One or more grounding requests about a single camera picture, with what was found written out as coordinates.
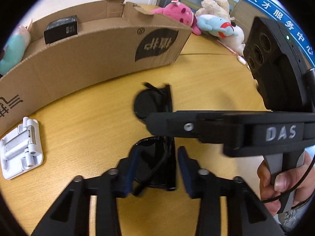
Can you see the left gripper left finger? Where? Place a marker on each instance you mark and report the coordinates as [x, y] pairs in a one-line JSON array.
[[69, 214]]

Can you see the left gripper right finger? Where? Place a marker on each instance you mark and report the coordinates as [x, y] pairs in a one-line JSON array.
[[246, 214]]

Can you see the pink pig plush toy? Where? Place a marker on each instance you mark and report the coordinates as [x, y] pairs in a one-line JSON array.
[[15, 47]]

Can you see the black charger box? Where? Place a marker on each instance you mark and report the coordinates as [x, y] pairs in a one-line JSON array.
[[60, 29]]

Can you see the grey jacket right forearm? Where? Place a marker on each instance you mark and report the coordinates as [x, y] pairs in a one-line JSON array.
[[288, 220]]

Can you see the right hand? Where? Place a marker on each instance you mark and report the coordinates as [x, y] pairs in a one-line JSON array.
[[286, 180]]

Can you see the light blue plush toy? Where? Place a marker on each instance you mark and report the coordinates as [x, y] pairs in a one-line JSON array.
[[216, 26]]

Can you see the white folding phone stand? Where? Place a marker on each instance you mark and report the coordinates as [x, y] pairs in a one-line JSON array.
[[21, 149]]

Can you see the beige plush bear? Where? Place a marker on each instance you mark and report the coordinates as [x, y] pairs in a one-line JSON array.
[[220, 8]]

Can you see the shallow cardboard box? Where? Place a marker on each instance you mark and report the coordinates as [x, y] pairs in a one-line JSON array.
[[114, 38]]

